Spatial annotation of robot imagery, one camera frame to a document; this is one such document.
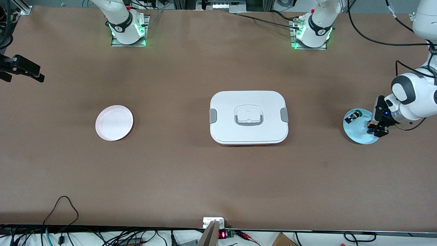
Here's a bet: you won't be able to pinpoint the pink round plate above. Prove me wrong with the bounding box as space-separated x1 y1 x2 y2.
95 105 134 141

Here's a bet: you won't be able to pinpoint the aluminium frame profile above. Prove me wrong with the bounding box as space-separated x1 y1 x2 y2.
14 0 33 16

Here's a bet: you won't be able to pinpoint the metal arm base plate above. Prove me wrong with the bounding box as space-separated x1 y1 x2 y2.
290 20 329 51
110 14 151 47

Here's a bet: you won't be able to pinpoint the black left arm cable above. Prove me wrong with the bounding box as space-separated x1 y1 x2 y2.
348 0 437 80

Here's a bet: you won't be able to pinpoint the black coiled cable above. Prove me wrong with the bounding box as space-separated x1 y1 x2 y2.
343 232 377 242

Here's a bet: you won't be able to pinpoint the metal table clamp bracket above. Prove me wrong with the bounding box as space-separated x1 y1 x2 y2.
203 217 226 229

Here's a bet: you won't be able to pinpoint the white lidded storage box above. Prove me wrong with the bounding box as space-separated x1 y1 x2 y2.
209 91 289 146

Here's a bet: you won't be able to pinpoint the brown cardboard box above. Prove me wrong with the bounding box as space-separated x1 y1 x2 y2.
271 232 298 246

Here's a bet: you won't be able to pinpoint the thin black looped cable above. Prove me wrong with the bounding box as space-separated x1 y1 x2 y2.
43 196 80 236

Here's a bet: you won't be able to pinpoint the small black blue part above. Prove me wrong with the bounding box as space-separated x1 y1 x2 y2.
344 110 362 124

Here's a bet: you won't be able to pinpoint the black cable across table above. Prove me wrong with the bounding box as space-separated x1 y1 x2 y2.
236 13 301 30

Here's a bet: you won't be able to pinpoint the red clip leads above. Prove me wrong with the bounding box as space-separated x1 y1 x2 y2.
236 231 260 246

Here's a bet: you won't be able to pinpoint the grey slanted metal bar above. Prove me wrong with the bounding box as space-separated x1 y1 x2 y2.
197 220 220 246

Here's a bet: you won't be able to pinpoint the black power adapter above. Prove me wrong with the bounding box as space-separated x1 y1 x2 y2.
118 237 144 246

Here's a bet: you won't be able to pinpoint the light blue round plate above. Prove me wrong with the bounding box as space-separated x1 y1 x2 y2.
343 109 382 145

